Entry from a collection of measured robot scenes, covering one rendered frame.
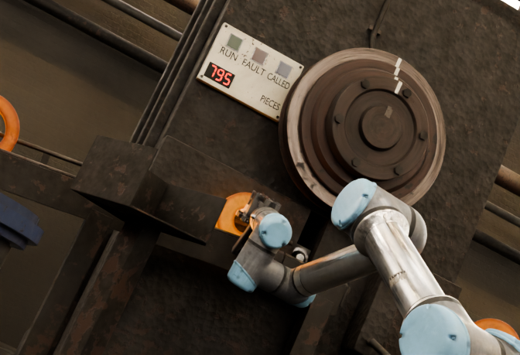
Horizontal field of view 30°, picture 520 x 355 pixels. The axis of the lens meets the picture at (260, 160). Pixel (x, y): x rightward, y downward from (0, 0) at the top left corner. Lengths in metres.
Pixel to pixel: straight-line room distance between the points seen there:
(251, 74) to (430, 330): 1.26
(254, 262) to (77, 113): 6.52
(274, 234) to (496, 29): 1.18
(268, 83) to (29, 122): 6.03
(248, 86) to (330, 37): 0.30
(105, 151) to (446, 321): 0.90
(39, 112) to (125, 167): 6.57
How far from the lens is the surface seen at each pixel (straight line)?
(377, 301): 2.63
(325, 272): 2.22
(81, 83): 8.74
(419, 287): 1.76
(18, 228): 1.38
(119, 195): 2.08
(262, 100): 2.71
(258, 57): 2.73
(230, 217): 2.54
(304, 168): 2.58
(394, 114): 2.60
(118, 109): 8.75
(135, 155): 2.10
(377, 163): 2.58
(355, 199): 1.95
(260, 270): 2.26
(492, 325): 2.61
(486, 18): 3.09
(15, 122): 2.47
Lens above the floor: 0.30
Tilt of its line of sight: 14 degrees up
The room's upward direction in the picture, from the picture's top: 25 degrees clockwise
